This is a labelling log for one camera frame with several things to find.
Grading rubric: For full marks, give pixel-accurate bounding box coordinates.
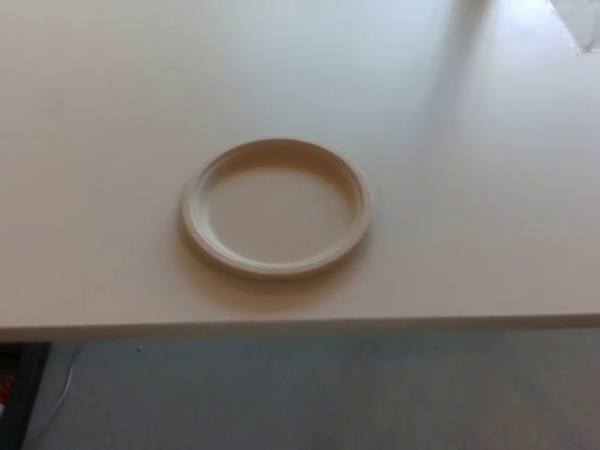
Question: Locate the beige paper plate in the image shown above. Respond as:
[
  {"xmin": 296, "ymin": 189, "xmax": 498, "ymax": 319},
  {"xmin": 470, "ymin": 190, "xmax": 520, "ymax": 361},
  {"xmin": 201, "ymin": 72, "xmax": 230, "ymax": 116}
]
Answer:
[{"xmin": 179, "ymin": 137, "xmax": 375, "ymax": 282}]

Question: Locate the black cabinet with red items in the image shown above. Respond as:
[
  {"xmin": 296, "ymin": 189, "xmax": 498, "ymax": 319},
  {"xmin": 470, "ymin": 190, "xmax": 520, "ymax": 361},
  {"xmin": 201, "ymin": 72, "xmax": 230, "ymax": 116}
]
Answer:
[{"xmin": 0, "ymin": 342, "xmax": 52, "ymax": 450}]

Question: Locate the thin white floor cable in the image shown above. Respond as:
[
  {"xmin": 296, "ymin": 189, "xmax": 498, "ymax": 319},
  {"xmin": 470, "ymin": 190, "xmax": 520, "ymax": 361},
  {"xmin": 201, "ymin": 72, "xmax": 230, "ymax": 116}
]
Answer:
[{"xmin": 40, "ymin": 349, "xmax": 79, "ymax": 430}]

